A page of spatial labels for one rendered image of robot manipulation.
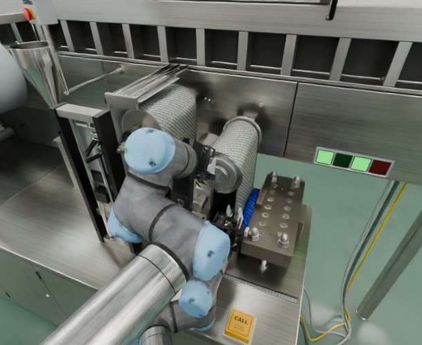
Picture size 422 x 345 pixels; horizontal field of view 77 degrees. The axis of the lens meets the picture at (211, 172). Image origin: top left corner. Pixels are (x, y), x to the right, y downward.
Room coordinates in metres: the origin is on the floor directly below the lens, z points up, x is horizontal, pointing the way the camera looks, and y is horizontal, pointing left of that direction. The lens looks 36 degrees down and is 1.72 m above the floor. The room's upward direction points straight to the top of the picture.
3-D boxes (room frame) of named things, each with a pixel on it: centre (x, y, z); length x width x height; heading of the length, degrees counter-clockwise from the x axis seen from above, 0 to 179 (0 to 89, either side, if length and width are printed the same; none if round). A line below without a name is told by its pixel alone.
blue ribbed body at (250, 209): (0.71, -0.14, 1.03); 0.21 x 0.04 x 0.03; 158
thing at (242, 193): (0.72, -0.12, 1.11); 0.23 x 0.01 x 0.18; 158
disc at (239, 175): (0.63, -0.02, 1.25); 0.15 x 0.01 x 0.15; 68
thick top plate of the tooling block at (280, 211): (0.71, -0.25, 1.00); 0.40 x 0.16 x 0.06; 158
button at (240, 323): (0.35, -0.08, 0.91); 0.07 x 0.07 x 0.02; 68
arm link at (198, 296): (0.35, 0.02, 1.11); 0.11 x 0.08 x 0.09; 158
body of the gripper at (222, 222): (0.50, -0.03, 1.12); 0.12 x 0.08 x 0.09; 158
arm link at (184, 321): (0.35, 0.04, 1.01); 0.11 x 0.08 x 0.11; 107
